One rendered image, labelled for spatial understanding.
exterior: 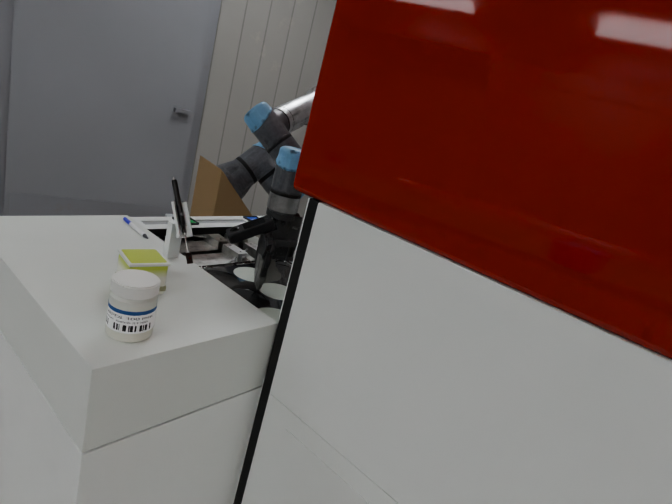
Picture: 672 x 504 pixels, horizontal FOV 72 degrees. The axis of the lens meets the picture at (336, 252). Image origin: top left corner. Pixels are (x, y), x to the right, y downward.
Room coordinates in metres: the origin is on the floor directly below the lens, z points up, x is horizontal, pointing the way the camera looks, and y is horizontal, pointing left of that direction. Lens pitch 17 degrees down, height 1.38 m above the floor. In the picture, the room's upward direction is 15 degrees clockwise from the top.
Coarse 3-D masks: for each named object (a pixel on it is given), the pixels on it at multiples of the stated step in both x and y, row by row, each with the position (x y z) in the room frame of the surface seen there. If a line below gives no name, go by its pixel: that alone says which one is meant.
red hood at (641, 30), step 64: (384, 0) 0.78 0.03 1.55; (448, 0) 0.72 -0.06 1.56; (512, 0) 0.66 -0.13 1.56; (576, 0) 0.62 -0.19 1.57; (640, 0) 0.58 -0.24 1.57; (384, 64) 0.76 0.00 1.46; (448, 64) 0.70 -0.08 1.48; (512, 64) 0.65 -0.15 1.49; (576, 64) 0.60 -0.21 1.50; (640, 64) 0.57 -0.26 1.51; (320, 128) 0.82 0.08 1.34; (384, 128) 0.75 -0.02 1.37; (448, 128) 0.68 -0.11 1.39; (512, 128) 0.63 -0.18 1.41; (576, 128) 0.59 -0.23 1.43; (640, 128) 0.55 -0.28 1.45; (320, 192) 0.80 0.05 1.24; (384, 192) 0.73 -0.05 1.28; (448, 192) 0.66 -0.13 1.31; (512, 192) 0.61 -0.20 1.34; (576, 192) 0.57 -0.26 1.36; (640, 192) 0.53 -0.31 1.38; (448, 256) 0.65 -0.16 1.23; (512, 256) 0.60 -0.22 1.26; (576, 256) 0.55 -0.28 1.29; (640, 256) 0.52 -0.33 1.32; (640, 320) 0.50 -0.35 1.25
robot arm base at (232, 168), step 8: (232, 160) 1.74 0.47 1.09; (240, 160) 1.72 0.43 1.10; (224, 168) 1.67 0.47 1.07; (232, 168) 1.69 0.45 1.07; (240, 168) 1.70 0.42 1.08; (248, 168) 1.71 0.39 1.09; (232, 176) 1.66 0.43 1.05; (240, 176) 1.68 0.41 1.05; (248, 176) 1.70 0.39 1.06; (232, 184) 1.65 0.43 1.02; (240, 184) 1.67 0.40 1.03; (248, 184) 1.71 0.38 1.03; (240, 192) 1.68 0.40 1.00
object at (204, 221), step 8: (192, 216) 1.35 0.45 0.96; (200, 216) 1.37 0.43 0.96; (208, 216) 1.40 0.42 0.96; (216, 216) 1.42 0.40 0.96; (224, 216) 1.44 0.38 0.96; (232, 216) 1.47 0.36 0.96; (240, 216) 1.49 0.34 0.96; (144, 224) 1.17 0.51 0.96; (152, 224) 1.19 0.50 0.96; (160, 224) 1.20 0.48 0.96; (200, 224) 1.30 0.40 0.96; (208, 224) 1.32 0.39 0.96; (216, 224) 1.34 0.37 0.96; (224, 224) 1.36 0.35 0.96; (232, 224) 1.38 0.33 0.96
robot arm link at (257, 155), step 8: (256, 144) 1.77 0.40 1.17; (248, 152) 1.75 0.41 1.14; (256, 152) 1.74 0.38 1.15; (264, 152) 1.75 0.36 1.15; (248, 160) 1.72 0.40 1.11; (256, 160) 1.73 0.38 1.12; (264, 160) 1.74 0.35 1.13; (272, 160) 1.75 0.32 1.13; (256, 168) 1.72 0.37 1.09; (264, 168) 1.73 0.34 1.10; (272, 168) 1.74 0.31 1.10; (256, 176) 1.73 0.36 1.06; (264, 176) 1.73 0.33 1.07
